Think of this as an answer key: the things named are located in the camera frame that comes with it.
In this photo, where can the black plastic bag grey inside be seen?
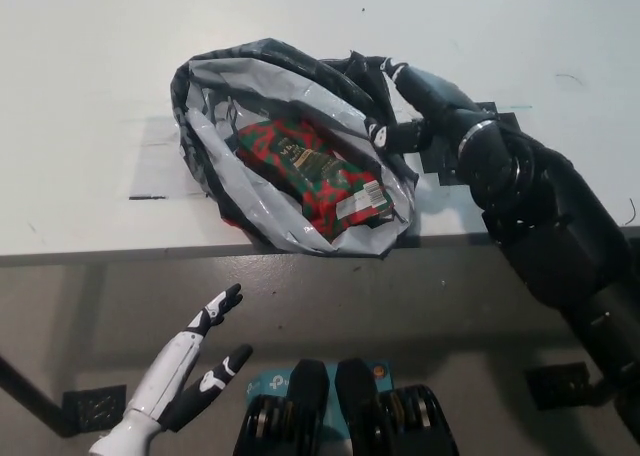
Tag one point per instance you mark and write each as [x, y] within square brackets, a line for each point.
[215, 141]

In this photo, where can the black table leg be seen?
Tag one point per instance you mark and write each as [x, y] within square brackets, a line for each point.
[30, 398]

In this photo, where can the black floor tape square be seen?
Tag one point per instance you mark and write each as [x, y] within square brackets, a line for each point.
[555, 386]
[90, 406]

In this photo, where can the clear tape patch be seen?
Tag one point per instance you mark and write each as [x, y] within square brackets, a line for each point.
[150, 161]

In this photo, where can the red green coffee bean bag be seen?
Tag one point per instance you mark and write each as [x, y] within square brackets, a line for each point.
[320, 176]

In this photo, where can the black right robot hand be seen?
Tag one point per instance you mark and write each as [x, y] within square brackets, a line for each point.
[440, 106]

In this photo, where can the black tape patch on table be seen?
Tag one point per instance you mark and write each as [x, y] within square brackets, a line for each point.
[440, 166]

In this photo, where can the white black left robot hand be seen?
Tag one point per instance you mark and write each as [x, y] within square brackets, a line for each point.
[160, 381]

